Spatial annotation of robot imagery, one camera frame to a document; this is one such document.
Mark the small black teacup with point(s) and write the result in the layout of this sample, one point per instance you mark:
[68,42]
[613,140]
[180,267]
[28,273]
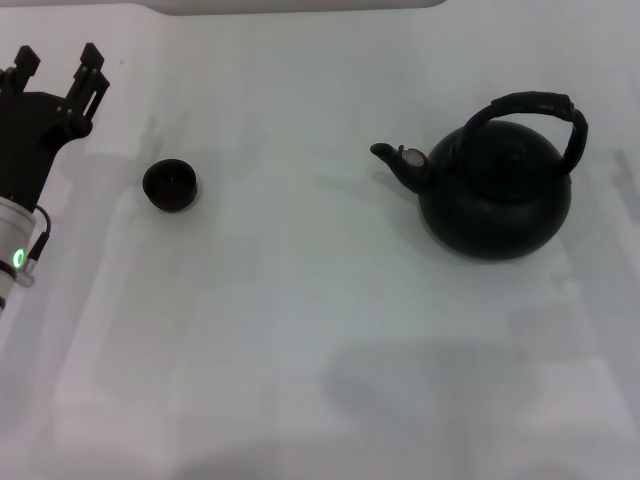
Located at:
[170,186]

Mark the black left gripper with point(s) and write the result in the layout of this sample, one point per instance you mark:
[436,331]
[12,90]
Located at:
[25,145]

